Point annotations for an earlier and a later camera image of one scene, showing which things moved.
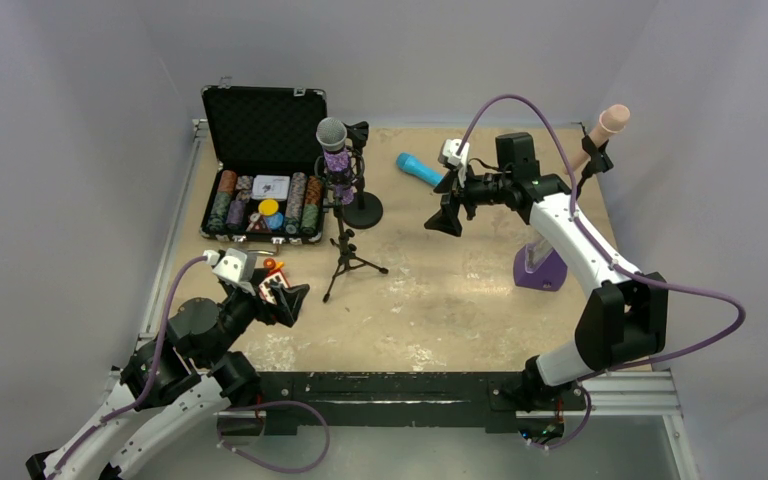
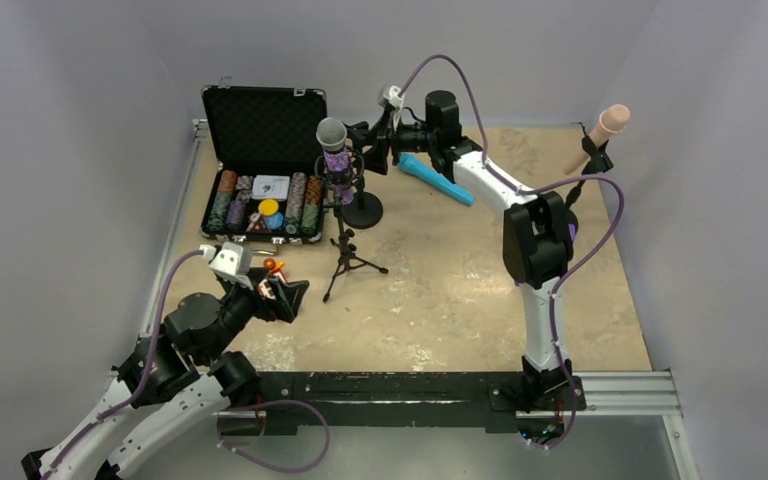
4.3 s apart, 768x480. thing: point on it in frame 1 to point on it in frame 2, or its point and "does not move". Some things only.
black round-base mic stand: (361, 211) does not move
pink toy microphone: (614, 119) does not move
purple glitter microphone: (331, 135) does not move
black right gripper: (459, 195) to (383, 140)
